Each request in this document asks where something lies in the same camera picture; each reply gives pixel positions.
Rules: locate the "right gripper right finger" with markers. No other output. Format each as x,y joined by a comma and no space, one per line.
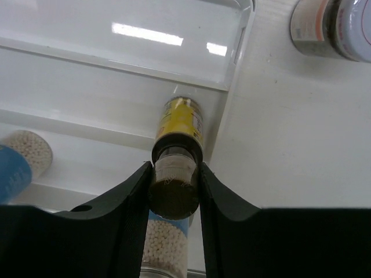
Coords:
242,240

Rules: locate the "silver lid blue bottle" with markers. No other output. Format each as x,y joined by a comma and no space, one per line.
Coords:
166,245

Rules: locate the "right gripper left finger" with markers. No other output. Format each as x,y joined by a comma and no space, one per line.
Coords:
103,237

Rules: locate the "right brown spice jar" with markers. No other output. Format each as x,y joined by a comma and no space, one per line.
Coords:
336,29

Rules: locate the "silver lid white bottle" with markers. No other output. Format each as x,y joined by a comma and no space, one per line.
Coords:
24,157

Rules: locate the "white tiered tray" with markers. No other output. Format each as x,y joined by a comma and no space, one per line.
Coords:
92,77

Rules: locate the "yellow label bottle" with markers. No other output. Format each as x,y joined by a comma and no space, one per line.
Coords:
177,155

